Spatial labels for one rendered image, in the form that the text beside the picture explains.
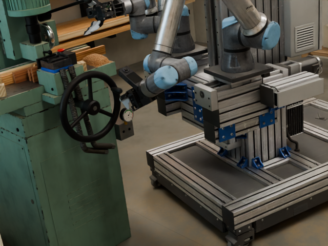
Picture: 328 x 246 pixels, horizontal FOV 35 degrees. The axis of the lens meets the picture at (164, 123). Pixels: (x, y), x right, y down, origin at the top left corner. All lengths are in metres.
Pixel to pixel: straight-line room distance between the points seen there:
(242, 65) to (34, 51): 0.88
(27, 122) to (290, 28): 1.31
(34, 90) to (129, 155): 1.50
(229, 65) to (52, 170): 0.88
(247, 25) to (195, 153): 1.07
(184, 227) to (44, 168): 0.84
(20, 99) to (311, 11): 1.44
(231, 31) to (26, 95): 0.88
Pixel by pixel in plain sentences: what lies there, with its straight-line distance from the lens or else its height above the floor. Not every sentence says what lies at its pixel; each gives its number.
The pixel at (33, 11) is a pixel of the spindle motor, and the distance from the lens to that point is 2.23.
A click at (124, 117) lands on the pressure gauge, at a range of 2.38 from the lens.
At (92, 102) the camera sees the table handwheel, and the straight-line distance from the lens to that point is 2.09.
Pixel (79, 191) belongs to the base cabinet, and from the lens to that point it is 2.41.
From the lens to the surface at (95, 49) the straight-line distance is 2.50.
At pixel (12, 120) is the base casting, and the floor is 0.77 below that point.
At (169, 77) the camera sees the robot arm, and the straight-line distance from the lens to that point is 1.83.
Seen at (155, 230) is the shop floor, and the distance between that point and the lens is 2.74.
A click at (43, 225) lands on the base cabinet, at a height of 0.29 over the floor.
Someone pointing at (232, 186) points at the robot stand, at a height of 0.21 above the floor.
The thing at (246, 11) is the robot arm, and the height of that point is 1.11.
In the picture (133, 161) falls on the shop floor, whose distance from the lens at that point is 3.47.
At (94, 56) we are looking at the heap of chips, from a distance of 2.38.
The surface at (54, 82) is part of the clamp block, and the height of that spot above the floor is 0.93.
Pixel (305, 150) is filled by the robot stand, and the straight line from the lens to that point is 2.98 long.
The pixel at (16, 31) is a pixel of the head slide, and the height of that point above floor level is 1.09.
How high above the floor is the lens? 1.51
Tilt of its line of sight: 22 degrees down
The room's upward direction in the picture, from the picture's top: 7 degrees counter-clockwise
